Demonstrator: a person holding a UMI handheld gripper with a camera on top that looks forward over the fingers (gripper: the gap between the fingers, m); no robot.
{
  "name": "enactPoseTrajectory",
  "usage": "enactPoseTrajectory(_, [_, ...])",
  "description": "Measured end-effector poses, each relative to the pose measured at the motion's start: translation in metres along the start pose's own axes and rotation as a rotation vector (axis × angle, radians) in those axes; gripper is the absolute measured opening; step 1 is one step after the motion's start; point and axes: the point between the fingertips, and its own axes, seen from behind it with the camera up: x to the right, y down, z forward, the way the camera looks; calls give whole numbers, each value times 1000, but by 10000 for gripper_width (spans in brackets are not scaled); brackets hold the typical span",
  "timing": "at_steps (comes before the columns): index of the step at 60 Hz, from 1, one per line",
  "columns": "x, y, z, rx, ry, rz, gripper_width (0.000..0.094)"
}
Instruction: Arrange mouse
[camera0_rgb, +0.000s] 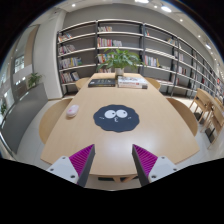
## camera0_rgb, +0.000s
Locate dark cloud-shaped mouse pad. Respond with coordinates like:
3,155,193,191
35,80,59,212
92,104,141,133

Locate green potted plant white pot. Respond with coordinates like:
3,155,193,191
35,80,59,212
95,48,146,78

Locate ceiling spot lights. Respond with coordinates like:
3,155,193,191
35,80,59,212
69,0,214,51

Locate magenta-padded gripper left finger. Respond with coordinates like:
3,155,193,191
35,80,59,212
46,143,96,188

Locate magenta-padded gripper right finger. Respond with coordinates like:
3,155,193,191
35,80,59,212
131,143,179,188

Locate small green leafy plant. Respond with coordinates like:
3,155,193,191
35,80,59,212
27,72,44,89
0,101,8,118

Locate round-backed light wooden chair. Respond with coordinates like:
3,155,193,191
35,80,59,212
144,77,162,91
74,77,92,92
165,97,199,137
38,98,74,145

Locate pale pink computer mouse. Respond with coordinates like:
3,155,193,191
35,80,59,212
65,104,80,118

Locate black hardcover book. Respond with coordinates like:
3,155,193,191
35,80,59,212
87,78,116,88

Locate red-lettered white book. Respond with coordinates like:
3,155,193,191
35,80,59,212
117,82,149,90

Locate white-covered large book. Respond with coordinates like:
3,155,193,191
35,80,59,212
117,75,148,86

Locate grey bookshelf unit with books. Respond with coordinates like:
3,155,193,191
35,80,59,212
55,18,224,101

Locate slatted light wooden chairs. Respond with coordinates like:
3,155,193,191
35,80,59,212
189,88,224,149

